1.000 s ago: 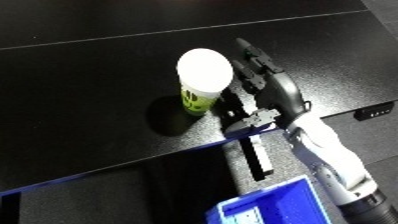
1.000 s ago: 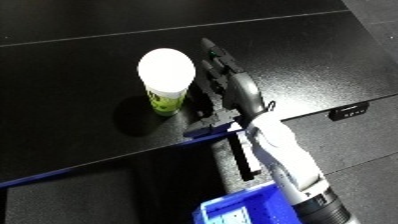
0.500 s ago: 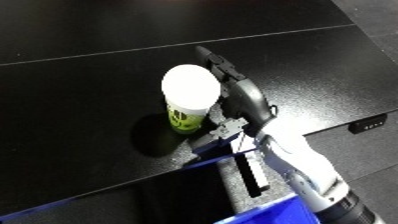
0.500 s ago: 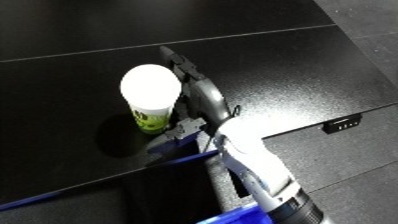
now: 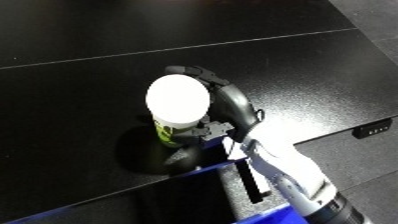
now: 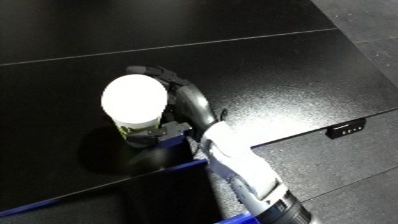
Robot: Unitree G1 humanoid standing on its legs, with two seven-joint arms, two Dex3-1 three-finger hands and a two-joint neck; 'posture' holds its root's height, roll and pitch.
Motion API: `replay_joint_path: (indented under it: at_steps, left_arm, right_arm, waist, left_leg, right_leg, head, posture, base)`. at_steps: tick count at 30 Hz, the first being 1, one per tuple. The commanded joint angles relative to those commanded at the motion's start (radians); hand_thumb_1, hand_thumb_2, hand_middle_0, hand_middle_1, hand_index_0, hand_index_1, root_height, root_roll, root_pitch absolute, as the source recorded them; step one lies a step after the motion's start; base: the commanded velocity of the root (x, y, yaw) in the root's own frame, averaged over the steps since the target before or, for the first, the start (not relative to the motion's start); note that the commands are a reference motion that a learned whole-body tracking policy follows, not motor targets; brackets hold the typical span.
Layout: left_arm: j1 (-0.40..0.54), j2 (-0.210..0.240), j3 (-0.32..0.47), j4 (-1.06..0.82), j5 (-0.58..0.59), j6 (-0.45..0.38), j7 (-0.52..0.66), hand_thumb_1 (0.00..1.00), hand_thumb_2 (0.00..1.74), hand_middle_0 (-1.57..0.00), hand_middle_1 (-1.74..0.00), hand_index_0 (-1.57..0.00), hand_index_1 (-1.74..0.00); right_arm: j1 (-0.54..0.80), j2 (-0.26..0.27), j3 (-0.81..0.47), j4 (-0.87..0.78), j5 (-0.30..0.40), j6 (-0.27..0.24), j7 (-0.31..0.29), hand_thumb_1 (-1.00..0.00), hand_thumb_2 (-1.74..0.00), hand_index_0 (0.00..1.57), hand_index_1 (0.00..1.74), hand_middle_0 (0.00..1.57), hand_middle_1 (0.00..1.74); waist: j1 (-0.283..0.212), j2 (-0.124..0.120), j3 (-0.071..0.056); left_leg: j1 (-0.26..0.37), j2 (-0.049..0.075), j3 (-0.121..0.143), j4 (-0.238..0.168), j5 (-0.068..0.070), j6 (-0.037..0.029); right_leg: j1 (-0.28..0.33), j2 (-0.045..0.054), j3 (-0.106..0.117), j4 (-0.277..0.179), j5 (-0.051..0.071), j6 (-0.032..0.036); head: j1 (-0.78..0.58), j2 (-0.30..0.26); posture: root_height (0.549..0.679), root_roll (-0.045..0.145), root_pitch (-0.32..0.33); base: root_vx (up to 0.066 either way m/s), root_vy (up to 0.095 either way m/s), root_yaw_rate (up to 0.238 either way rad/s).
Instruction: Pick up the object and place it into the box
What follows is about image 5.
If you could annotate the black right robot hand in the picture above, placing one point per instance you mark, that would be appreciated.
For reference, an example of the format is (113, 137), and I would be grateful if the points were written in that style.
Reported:
(234, 103)

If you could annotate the white paper cup green band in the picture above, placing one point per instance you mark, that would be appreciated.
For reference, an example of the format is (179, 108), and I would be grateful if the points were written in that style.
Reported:
(178, 100)

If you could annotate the pale right robot arm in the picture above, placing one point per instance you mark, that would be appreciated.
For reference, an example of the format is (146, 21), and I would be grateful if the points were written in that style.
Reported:
(296, 173)

